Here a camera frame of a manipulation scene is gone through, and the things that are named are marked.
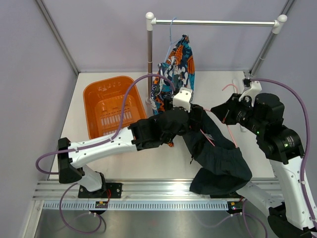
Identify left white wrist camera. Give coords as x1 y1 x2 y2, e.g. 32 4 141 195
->
172 87 193 113

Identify colourful patterned shorts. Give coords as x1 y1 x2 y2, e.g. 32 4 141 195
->
147 34 195 148

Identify pink wire hanger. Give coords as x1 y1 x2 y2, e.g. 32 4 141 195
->
199 83 239 148

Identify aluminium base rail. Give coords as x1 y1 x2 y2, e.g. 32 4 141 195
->
32 178 283 201

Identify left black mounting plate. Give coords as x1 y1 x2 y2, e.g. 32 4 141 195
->
78 182 122 199

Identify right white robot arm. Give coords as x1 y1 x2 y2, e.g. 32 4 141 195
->
211 93 317 238

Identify black shorts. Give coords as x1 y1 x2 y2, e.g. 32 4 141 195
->
183 104 252 196

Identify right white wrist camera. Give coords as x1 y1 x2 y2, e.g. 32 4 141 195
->
239 78 262 106

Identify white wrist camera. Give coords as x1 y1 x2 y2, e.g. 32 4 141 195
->
172 87 193 113
239 78 262 106

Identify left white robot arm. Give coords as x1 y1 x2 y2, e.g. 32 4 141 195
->
57 105 204 198

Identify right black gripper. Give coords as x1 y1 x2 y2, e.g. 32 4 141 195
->
211 93 265 136

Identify blue wire hanger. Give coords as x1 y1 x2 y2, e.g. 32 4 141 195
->
164 17 181 62

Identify orange plastic laundry basket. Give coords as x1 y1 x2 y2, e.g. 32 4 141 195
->
83 76 147 139

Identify metal clothes rack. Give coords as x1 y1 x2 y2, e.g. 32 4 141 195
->
145 12 288 106

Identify white slotted cable duct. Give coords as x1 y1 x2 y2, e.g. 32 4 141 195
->
43 200 229 211

